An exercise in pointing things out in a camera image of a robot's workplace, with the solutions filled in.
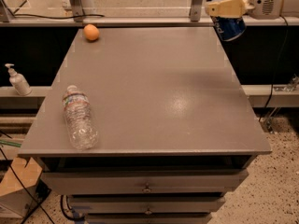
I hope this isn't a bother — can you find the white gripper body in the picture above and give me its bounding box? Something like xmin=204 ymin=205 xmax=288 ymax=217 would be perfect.
xmin=248 ymin=0 xmax=282 ymax=20

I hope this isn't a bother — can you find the blue pepsi can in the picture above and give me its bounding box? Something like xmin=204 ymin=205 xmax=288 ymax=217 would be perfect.
xmin=211 ymin=0 xmax=247 ymax=42

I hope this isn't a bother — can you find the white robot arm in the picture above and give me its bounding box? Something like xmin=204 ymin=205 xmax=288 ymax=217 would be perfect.
xmin=205 ymin=0 xmax=299 ymax=20

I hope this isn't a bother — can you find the grey drawer cabinet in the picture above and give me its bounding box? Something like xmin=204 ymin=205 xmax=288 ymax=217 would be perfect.
xmin=20 ymin=27 xmax=271 ymax=224

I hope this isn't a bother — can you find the orange fruit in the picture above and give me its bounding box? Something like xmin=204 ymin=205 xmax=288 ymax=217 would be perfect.
xmin=83 ymin=24 xmax=100 ymax=41

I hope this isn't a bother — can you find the clear plastic water bottle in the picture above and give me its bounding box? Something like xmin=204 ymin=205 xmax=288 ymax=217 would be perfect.
xmin=63 ymin=85 xmax=98 ymax=150

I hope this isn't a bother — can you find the white pump dispenser bottle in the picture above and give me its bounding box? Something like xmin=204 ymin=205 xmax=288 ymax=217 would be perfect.
xmin=5 ymin=63 xmax=32 ymax=96

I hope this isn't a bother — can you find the cardboard box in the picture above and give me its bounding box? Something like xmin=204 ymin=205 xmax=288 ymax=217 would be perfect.
xmin=0 ymin=158 xmax=42 ymax=218

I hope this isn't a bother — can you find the right metal frame post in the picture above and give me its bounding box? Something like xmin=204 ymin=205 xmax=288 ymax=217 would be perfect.
xmin=189 ymin=0 xmax=203 ymax=21

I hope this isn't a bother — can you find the metal frame post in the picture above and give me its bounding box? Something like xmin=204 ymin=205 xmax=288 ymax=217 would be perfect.
xmin=189 ymin=0 xmax=203 ymax=21
xmin=69 ymin=0 xmax=84 ymax=22

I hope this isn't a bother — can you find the black cable on shelf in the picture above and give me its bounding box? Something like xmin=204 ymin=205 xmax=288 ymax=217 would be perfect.
xmin=12 ymin=13 xmax=106 ymax=21

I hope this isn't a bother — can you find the left metal frame post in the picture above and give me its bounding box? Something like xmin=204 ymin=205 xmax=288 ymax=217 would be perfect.
xmin=69 ymin=0 xmax=84 ymax=22

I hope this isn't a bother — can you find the black floor cable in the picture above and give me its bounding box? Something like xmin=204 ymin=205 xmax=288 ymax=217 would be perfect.
xmin=0 ymin=147 xmax=56 ymax=224

